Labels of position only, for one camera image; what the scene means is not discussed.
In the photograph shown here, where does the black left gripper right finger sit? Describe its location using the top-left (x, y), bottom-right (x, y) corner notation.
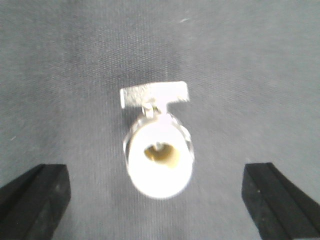
top-left (241, 162), bottom-right (320, 240)

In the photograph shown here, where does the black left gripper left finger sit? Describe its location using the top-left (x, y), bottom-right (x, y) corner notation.
top-left (0, 164), bottom-right (71, 240)

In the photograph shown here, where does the white metal valve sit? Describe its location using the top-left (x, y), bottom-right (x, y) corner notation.
top-left (119, 81), bottom-right (195, 200)

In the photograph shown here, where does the dark grey conveyor belt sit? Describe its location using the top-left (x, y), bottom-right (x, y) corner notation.
top-left (0, 0), bottom-right (320, 240)

